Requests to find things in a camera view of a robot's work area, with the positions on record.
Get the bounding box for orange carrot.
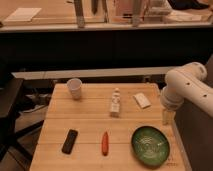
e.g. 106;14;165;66
101;132;109;156

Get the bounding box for grey metal post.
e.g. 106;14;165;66
74;0;85;28
132;0;142;27

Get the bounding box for white rectangular box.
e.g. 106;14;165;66
134;93;151;109

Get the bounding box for black remote control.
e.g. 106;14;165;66
62;129;78;154

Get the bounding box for black chair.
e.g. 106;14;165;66
0;78;44;162

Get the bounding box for grey metal post right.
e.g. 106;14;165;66
132;0;142;27

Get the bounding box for small white bottle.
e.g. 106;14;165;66
110;88;120;117

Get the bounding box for grey metal post left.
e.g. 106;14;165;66
74;0;85;28

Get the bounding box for white paper sheet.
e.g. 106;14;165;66
5;8;41;22

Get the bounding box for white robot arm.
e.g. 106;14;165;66
160;62;213;125

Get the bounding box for green ceramic plate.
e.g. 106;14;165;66
131;126;170;167

